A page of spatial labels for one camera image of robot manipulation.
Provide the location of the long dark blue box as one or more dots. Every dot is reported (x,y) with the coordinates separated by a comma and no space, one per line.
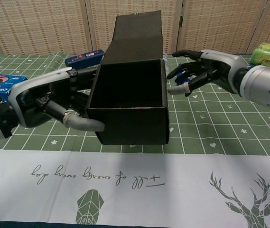
(85,59)

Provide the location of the woven folding screen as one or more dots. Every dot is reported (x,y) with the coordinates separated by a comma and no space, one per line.
(54,23)

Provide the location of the clear plastic water bottle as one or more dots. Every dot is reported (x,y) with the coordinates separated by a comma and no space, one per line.
(166,61)

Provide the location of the blue Oreo packet white label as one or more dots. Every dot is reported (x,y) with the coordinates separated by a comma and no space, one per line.
(180,80)

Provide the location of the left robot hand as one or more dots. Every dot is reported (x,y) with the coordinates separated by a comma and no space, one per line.
(42,80)

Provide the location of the green grid tablecloth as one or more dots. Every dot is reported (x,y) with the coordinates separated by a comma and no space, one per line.
(220,128)

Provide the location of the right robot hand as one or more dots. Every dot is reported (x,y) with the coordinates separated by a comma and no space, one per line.
(225,64)

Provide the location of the black paper box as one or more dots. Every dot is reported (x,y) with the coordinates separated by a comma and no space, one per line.
(134,128)

